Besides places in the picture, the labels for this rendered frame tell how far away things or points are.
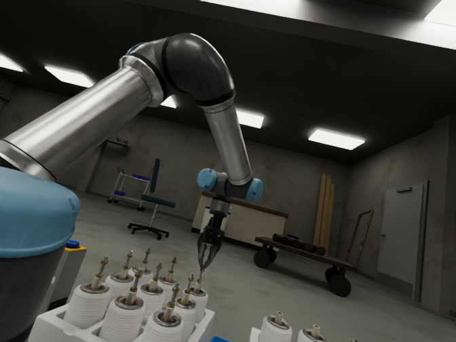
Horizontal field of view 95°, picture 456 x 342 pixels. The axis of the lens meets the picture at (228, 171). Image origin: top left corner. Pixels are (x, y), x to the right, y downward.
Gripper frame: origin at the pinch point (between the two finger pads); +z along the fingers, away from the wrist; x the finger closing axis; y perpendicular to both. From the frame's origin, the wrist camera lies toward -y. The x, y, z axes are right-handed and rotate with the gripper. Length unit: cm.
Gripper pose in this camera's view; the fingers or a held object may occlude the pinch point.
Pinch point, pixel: (203, 263)
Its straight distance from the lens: 87.7
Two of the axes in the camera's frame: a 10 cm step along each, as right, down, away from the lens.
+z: -2.6, 9.4, -2.0
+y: 1.6, -1.6, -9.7
